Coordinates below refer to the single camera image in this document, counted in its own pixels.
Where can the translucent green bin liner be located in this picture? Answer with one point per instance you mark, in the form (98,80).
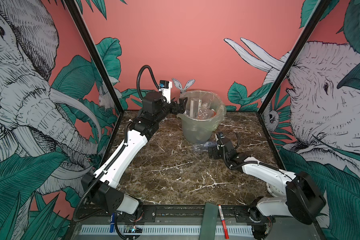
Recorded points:
(214,103)

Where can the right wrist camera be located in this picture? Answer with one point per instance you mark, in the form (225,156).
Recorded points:
(219,139)

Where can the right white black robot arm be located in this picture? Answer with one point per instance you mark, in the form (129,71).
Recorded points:
(297,195)

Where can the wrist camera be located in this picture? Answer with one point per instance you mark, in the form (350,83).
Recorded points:
(165,89)
(219,139)

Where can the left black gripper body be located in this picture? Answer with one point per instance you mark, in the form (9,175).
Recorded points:
(167,109)

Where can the red label cola bottle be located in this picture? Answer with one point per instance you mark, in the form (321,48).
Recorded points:
(205,114)

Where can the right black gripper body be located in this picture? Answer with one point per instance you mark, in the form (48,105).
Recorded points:
(221,156)

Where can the red marker pen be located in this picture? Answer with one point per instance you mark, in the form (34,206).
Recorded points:
(223,222)

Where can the green tape strip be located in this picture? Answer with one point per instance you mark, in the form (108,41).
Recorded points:
(209,223)

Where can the grey mesh waste bin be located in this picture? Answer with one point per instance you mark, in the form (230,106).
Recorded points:
(193,136)

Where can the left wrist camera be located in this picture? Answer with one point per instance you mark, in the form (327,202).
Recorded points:
(165,89)

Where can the white round clock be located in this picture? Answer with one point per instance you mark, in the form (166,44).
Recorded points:
(275,192)

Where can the large clear square bottle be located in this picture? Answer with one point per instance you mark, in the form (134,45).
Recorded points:
(195,106)

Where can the blue marker pen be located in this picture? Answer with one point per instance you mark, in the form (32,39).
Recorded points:
(112,223)

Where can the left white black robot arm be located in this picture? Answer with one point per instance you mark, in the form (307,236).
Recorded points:
(101,187)

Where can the clear bottle white cap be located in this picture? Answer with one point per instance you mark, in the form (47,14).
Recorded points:
(203,147)

